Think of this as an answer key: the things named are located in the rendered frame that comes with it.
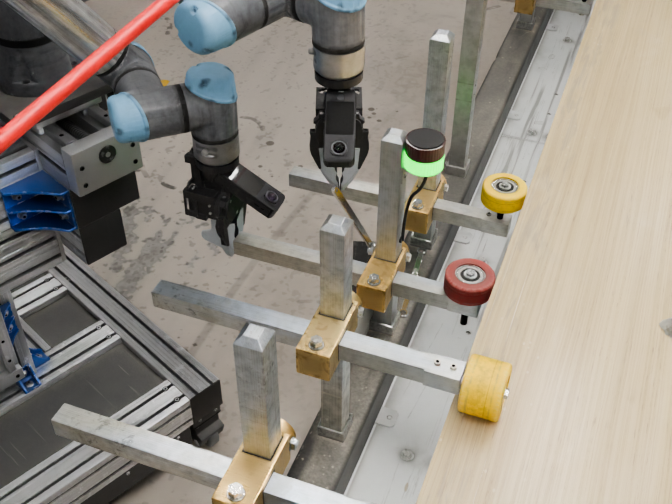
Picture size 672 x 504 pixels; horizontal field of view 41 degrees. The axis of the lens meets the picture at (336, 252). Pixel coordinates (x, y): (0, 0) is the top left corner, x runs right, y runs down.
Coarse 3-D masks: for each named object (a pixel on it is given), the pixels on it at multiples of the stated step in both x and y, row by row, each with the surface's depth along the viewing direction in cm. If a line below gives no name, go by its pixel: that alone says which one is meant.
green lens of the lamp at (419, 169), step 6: (408, 162) 133; (414, 162) 132; (438, 162) 132; (408, 168) 134; (414, 168) 133; (420, 168) 132; (426, 168) 132; (432, 168) 132; (438, 168) 133; (414, 174) 134; (420, 174) 133; (426, 174) 133; (432, 174) 133
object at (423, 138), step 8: (424, 128) 134; (408, 136) 133; (416, 136) 133; (424, 136) 133; (432, 136) 133; (440, 136) 133; (416, 144) 131; (424, 144) 131; (432, 144) 131; (440, 144) 131; (424, 176) 137; (424, 184) 138; (416, 192) 139; (408, 200) 141; (408, 208) 142; (400, 240) 147
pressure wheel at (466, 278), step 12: (456, 264) 142; (468, 264) 142; (480, 264) 142; (444, 276) 141; (456, 276) 140; (468, 276) 140; (480, 276) 140; (492, 276) 140; (444, 288) 142; (456, 288) 138; (468, 288) 138; (480, 288) 138; (492, 288) 139; (456, 300) 140; (468, 300) 139; (480, 300) 139
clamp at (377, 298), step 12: (408, 252) 153; (372, 264) 147; (384, 264) 147; (396, 264) 147; (384, 276) 145; (360, 288) 144; (372, 288) 143; (384, 288) 143; (372, 300) 145; (384, 300) 144
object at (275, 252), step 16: (240, 240) 153; (256, 240) 153; (272, 240) 153; (256, 256) 153; (272, 256) 152; (288, 256) 151; (304, 256) 150; (352, 272) 148; (400, 272) 147; (400, 288) 146; (416, 288) 145; (432, 288) 144; (432, 304) 145; (448, 304) 144
